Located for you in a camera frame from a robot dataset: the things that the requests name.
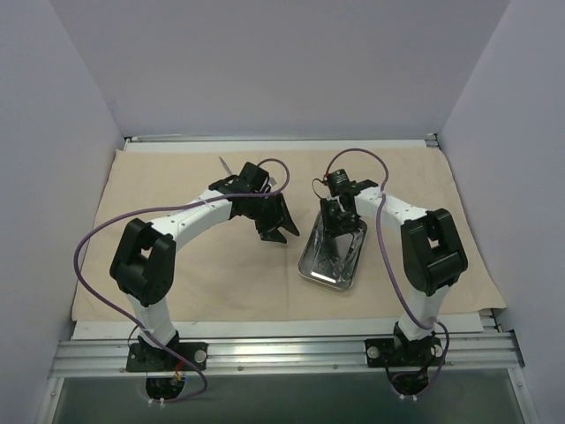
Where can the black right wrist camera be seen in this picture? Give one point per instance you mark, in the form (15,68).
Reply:
(337,182)

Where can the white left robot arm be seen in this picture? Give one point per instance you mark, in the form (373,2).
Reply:
(145,260)

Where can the steel surgical scissors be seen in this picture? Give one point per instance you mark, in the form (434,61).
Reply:
(226,167)

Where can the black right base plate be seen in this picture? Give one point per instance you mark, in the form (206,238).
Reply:
(388,352)

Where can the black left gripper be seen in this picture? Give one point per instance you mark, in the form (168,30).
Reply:
(271,216)

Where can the stainless steel instrument tray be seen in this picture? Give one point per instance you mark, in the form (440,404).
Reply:
(307,265)

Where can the aluminium front rail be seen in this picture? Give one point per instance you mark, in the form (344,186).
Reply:
(283,356)

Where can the steel surgical forceps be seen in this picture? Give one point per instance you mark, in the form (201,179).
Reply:
(337,255)

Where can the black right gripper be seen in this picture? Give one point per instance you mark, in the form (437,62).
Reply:
(337,214)

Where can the beige cloth wrap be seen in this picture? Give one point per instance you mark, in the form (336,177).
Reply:
(228,274)

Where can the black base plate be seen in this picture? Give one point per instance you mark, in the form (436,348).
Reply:
(144,358)
(388,352)

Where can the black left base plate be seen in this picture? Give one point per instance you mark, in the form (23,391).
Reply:
(144,358)

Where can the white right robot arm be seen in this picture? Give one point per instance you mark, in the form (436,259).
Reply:
(432,252)

